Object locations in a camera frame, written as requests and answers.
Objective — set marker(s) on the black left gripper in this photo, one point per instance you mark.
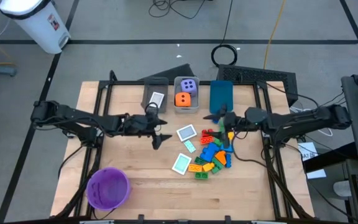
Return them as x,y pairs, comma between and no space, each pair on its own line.
145,125

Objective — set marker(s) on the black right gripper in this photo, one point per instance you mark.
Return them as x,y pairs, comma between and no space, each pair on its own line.
235,121

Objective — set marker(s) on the green round-stud toy block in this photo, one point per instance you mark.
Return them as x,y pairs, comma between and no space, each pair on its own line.
221,126

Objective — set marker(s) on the small blue toy block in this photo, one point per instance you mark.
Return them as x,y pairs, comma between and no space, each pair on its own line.
216,120

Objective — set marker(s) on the yellow toy block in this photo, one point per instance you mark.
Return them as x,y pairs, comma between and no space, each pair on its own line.
208,167
231,136

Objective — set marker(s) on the red toy block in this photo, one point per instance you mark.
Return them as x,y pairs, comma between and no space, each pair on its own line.
207,133

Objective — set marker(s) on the grey-backed card deck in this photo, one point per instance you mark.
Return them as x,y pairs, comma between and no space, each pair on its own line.
186,132
156,99

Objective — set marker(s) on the large blue toy block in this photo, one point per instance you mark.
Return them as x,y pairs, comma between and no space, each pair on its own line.
208,153

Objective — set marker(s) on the orange wedge toy block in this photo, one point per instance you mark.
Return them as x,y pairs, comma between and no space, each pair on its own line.
221,157

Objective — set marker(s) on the light teal studded plate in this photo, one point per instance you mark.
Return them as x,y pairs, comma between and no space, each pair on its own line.
189,146

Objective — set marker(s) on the thin blue toy block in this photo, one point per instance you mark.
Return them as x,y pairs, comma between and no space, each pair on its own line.
228,161

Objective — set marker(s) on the long green toy block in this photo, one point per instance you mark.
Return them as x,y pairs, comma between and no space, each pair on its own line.
218,164

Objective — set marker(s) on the teal-backed card deck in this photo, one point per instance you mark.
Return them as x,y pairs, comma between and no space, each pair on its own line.
181,164

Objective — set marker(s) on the orange foam die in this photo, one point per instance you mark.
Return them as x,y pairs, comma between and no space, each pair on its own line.
182,99

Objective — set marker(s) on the dark green toy block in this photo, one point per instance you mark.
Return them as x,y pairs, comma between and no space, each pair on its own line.
199,160

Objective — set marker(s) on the small green toy block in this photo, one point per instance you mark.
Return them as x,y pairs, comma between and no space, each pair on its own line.
215,170

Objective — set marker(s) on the yellow-orange toy block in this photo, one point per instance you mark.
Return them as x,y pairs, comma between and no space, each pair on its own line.
195,168

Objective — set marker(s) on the purple foam die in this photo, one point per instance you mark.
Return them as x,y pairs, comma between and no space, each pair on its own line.
188,87

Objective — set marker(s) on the large green toy block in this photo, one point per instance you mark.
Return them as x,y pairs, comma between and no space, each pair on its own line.
201,175

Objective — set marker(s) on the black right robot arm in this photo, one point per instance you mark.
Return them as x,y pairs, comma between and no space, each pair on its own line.
306,118

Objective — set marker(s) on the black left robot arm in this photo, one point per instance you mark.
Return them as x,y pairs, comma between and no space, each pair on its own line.
79,116

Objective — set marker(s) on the blue plastic bin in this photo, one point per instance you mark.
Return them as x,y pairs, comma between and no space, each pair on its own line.
221,95

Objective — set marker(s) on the white plastic bin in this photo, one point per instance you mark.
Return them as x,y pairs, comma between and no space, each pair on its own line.
186,109

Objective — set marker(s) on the dark grey plastic bin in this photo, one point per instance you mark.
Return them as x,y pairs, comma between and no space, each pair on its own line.
146,93

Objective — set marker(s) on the purple plastic bucket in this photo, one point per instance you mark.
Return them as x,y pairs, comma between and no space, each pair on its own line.
107,189

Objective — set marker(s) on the white printed paper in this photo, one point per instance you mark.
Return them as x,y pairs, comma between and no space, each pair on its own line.
308,151

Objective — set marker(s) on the white paper sheet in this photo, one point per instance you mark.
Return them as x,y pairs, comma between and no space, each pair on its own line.
317,174

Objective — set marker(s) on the black side desk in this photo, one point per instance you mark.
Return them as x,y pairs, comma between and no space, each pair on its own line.
331,157

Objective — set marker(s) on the white computer mouse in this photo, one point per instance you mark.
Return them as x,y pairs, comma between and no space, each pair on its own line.
342,188

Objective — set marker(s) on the white trash can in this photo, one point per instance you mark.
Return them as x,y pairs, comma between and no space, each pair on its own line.
39,28

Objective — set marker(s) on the black aluminium frame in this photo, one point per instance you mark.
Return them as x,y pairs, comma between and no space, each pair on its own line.
126,82

